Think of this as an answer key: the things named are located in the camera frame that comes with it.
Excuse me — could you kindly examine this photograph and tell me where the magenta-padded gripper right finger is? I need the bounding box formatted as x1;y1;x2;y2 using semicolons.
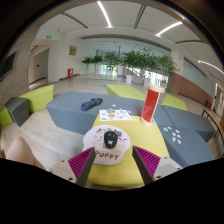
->
132;145;183;186

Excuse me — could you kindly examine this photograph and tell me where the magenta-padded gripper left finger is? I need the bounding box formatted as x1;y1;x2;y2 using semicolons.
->
49;146;97;188

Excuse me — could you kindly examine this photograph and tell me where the black computer mouse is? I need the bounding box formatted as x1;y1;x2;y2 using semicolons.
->
103;130;119;149

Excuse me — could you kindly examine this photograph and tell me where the round white printed mouse pad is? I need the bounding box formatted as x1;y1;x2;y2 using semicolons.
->
82;124;132;166

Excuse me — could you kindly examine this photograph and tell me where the group of loose stickers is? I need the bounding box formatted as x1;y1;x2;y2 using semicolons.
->
163;125;183;145
108;103;133;113

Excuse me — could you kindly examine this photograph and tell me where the grey upholstered seat block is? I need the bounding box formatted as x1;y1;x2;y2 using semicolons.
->
45;91;148;136
161;104;216;143
158;124;216;168

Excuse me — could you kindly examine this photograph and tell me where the person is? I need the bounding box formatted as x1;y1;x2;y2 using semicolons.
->
5;136;46;171

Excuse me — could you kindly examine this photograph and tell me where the lime green seat block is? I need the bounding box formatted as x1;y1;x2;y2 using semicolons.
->
105;84;148;102
160;93;188;112
0;84;55;128

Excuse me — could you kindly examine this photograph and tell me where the folded dark blue umbrella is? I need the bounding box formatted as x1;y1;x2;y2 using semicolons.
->
80;97;103;112

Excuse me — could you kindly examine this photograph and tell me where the white sticker sheet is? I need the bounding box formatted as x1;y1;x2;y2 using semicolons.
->
99;108;133;122

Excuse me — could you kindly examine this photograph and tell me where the dark grey cube seat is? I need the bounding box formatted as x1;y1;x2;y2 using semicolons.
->
4;97;30;127

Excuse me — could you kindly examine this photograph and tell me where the group of potted green plants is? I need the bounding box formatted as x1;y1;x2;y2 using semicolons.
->
81;48;178;86

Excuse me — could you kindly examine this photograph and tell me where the group of ceiling strip lights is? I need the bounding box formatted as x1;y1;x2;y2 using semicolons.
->
96;0;224;75

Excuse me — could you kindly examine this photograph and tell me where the red column with rope ends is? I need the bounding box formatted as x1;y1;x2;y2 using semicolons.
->
140;83;166;127

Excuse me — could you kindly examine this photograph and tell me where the wooden bench with black frame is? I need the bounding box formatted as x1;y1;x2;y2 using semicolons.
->
201;108;224;141

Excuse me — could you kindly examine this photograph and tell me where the dark wall screen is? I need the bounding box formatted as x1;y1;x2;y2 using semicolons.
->
0;52;18;81

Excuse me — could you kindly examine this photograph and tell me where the brown wall plaque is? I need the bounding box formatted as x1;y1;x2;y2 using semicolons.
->
68;45;78;57

